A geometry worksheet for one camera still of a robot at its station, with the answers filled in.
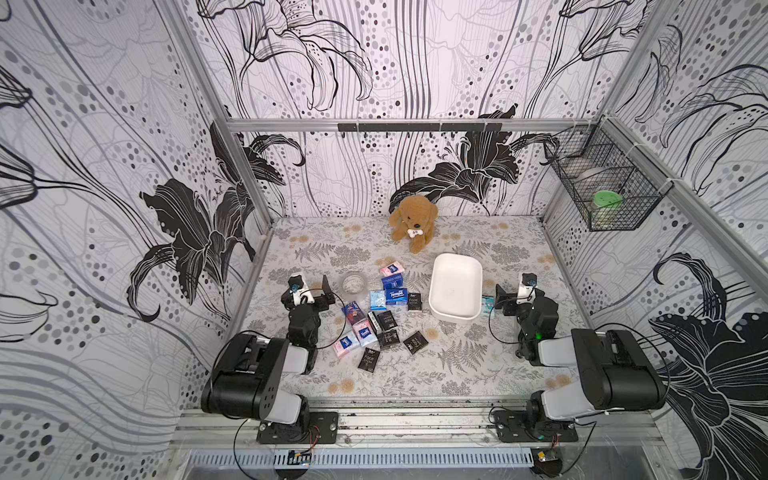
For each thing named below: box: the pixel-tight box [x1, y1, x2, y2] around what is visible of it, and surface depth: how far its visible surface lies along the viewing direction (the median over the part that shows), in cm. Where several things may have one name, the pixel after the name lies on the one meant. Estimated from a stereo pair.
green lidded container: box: [593, 190, 624, 208], surface depth 80 cm
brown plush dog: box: [389, 195, 439, 254], surface depth 103 cm
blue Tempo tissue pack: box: [381, 273, 404, 290], surface depth 98 cm
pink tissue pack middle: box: [352, 320, 378, 347], surface depth 88 cm
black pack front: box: [357, 347, 380, 373], surface depth 84 cm
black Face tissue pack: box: [377, 310, 398, 331], surface depth 92 cm
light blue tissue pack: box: [370, 290, 387, 311], surface depth 95 cm
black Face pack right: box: [408, 293, 422, 311], surface depth 95 cm
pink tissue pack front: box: [331, 331, 361, 358], surface depth 86 cm
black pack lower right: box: [403, 331, 429, 355], surface depth 87 cm
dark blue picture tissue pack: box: [341, 300, 366, 325], surface depth 93 cm
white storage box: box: [428, 252, 483, 322], surface depth 97 cm
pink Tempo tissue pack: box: [380, 261, 405, 277], surface depth 103 cm
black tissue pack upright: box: [367, 311, 383, 339], surface depth 89 cm
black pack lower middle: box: [377, 329, 400, 348], surface depth 88 cm
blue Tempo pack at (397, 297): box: [385, 288, 409, 306], surface depth 97 cm
